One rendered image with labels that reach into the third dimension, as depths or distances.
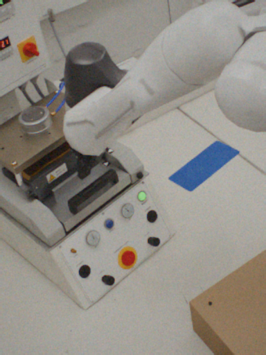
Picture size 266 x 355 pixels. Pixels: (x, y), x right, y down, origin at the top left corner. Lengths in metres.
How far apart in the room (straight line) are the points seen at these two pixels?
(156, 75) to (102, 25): 1.28
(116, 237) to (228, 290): 0.34
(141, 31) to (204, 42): 1.45
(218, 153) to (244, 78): 1.12
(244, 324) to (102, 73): 0.61
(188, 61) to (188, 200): 0.91
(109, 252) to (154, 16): 1.07
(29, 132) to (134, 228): 0.37
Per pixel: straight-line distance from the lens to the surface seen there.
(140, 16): 2.28
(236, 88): 0.79
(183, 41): 0.89
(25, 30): 1.60
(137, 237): 1.59
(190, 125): 2.03
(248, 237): 1.65
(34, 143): 1.49
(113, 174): 1.50
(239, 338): 1.33
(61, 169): 1.50
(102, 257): 1.54
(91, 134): 1.07
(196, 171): 1.84
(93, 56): 1.14
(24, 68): 1.63
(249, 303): 1.37
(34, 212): 1.47
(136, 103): 0.97
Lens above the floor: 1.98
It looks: 41 degrees down
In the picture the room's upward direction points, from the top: 12 degrees counter-clockwise
